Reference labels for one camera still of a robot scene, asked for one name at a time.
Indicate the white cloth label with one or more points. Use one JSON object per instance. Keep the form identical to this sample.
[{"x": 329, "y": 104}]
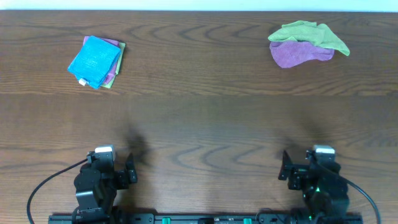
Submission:
[{"x": 82, "y": 82}]

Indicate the crumpled green cloth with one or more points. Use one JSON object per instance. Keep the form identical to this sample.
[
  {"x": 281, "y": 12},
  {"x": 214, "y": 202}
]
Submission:
[{"x": 319, "y": 35}]

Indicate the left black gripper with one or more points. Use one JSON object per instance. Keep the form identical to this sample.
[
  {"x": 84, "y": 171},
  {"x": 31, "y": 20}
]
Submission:
[{"x": 125, "y": 177}]

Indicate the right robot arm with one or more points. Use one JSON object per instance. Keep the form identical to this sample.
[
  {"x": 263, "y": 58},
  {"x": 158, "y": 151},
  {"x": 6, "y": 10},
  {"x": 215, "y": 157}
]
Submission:
[{"x": 324, "y": 192}]

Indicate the crumpled purple cloth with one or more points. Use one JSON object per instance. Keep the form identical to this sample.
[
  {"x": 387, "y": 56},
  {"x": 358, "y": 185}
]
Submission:
[{"x": 290, "y": 53}]

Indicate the folded purple cloth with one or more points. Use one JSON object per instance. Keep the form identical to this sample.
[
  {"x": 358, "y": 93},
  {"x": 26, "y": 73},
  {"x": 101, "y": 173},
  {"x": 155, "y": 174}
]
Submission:
[{"x": 102, "y": 58}]

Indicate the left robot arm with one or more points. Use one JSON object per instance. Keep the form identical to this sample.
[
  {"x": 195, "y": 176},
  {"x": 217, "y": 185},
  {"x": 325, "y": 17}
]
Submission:
[{"x": 98, "y": 182}]

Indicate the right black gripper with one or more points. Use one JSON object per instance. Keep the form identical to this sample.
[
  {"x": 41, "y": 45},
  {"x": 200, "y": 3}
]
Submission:
[{"x": 292, "y": 175}]

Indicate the folded green cloth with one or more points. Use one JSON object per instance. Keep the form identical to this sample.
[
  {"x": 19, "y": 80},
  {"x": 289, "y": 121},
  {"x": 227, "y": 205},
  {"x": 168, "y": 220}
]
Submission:
[{"x": 115, "y": 71}]

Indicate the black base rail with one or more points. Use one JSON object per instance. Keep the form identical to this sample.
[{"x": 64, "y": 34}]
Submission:
[{"x": 262, "y": 218}]

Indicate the blue microfiber cloth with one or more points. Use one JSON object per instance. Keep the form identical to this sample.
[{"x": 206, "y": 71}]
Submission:
[{"x": 94, "y": 61}]

